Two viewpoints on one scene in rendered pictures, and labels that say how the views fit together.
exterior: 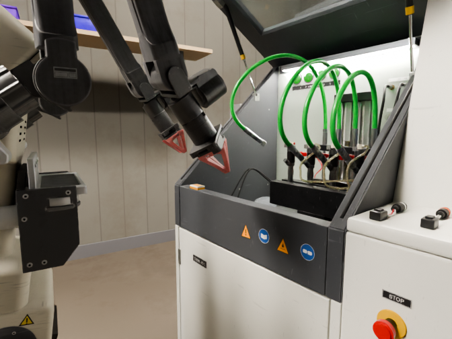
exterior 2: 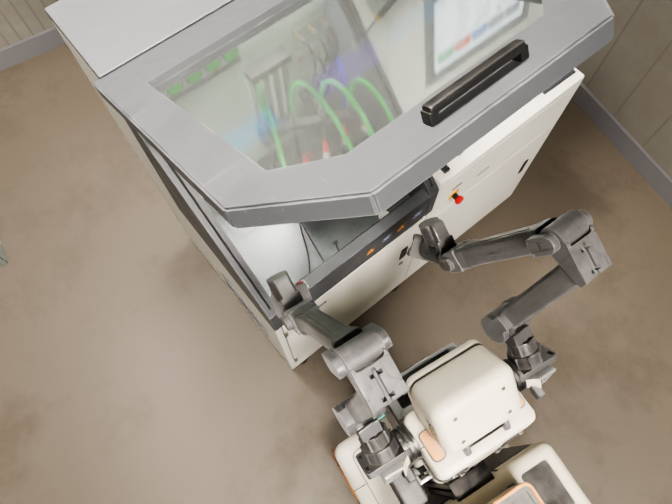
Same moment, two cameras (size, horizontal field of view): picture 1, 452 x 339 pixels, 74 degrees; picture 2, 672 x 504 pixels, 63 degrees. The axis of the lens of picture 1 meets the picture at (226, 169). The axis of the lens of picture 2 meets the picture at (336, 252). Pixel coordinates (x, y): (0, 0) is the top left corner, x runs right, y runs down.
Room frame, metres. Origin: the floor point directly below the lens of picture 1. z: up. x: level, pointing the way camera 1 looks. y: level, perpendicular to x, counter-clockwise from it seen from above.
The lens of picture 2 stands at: (0.92, 0.63, 2.57)
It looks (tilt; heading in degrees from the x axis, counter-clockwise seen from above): 68 degrees down; 271
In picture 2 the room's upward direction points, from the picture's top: 1 degrees counter-clockwise
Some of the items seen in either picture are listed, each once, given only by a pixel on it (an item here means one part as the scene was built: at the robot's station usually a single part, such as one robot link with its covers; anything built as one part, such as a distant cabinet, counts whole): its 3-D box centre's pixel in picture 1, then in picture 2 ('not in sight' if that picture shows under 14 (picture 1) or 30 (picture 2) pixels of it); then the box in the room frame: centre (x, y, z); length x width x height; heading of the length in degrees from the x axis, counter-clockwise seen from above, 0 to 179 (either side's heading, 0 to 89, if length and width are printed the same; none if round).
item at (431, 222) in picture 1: (436, 216); not in sight; (0.56, -0.40, 0.99); 0.12 x 0.02 x 0.02; 132
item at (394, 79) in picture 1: (401, 114); not in sight; (1.01, -0.58, 1.20); 0.13 x 0.03 x 0.31; 39
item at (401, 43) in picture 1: (337, 57); not in sight; (1.19, -0.43, 1.43); 0.54 x 0.03 x 0.02; 39
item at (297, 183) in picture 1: (319, 208); not in sight; (0.93, -0.30, 0.91); 0.34 x 0.10 x 0.15; 39
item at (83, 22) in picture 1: (72, 26); not in sight; (2.30, 1.12, 1.90); 0.35 x 0.24 x 0.12; 121
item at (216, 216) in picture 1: (239, 225); (353, 255); (0.88, -0.04, 0.87); 0.62 x 0.04 x 0.16; 39
